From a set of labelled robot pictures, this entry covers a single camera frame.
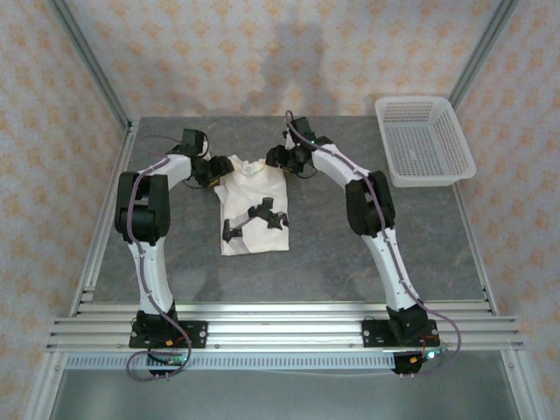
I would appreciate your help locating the white t-shirt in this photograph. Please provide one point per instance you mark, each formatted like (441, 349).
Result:
(256, 205)

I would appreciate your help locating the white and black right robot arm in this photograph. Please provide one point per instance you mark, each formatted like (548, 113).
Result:
(387, 271)

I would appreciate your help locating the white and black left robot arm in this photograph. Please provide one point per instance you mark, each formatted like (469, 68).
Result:
(153, 271)

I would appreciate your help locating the white perforated plastic basket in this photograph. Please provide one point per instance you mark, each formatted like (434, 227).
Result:
(424, 144)

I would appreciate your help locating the aluminium mounting rails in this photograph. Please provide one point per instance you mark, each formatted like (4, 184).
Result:
(284, 328)

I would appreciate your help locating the small controller circuit board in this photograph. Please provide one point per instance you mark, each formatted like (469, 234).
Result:
(431, 354)
(170, 359)

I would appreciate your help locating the aluminium frame post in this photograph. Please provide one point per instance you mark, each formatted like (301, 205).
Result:
(87, 61)
(481, 52)

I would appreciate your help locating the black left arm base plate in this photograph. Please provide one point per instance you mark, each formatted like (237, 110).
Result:
(197, 334)

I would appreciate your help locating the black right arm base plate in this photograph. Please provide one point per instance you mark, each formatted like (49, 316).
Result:
(372, 334)

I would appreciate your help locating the aluminium frame leg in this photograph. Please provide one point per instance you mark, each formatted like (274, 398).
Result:
(522, 385)
(44, 385)

